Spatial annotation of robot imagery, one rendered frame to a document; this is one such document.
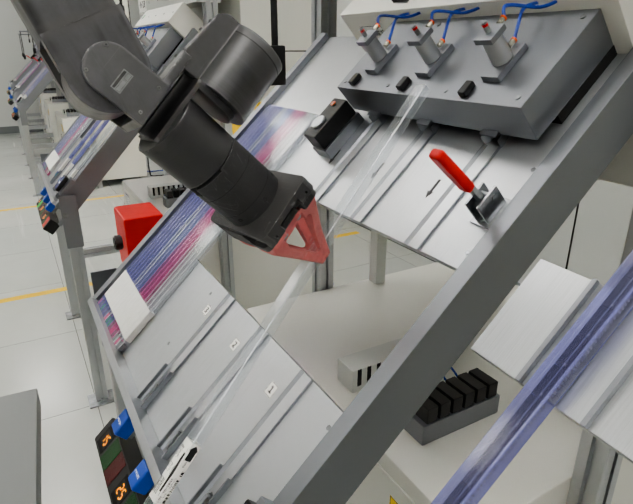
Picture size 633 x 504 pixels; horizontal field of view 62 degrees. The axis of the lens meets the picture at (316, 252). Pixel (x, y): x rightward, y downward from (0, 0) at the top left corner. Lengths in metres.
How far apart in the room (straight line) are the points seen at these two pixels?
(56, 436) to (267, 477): 1.48
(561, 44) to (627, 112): 0.10
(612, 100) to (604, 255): 1.90
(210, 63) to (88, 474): 1.53
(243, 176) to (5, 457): 0.67
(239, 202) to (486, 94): 0.30
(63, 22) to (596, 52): 0.50
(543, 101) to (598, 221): 1.90
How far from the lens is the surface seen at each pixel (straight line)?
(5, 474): 0.95
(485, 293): 0.54
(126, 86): 0.40
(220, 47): 0.44
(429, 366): 0.53
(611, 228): 2.45
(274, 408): 0.59
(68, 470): 1.86
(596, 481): 0.85
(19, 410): 1.07
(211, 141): 0.42
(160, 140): 0.42
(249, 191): 0.44
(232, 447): 0.62
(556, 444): 0.92
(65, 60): 0.41
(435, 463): 0.83
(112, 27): 0.41
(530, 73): 0.60
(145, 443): 0.71
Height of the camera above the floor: 1.18
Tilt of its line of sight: 21 degrees down
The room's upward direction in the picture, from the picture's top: straight up
